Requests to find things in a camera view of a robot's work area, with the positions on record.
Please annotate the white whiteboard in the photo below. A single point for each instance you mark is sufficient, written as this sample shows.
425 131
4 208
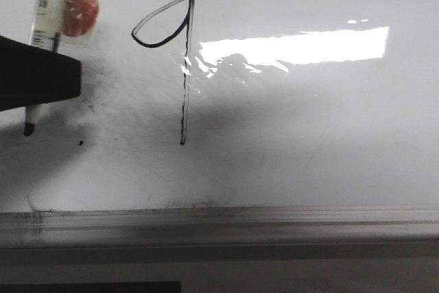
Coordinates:
293 103

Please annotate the white black whiteboard marker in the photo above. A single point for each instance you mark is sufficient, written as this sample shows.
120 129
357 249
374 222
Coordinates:
47 25

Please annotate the aluminium whiteboard frame rail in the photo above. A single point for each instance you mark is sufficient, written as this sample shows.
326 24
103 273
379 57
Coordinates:
236 226

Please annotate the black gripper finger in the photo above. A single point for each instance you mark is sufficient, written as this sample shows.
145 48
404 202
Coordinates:
31 76

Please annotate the red magnet under clear tape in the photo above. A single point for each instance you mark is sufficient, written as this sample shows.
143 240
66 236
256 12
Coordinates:
79 21

